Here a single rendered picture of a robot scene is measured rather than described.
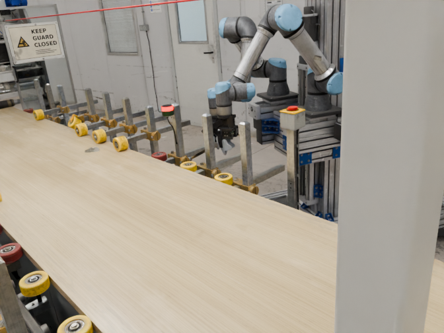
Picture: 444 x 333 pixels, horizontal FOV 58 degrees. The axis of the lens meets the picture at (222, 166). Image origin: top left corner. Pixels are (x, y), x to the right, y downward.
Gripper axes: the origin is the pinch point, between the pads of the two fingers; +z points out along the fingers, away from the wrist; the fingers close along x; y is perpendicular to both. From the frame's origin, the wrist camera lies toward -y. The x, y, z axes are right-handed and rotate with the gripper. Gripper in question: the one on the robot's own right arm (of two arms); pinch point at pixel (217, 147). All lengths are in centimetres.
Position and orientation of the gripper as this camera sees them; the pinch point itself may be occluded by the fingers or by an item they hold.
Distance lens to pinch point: 241.3
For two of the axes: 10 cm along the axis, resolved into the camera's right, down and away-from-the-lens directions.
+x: -6.8, -2.2, 7.0
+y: 7.2, -3.3, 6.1
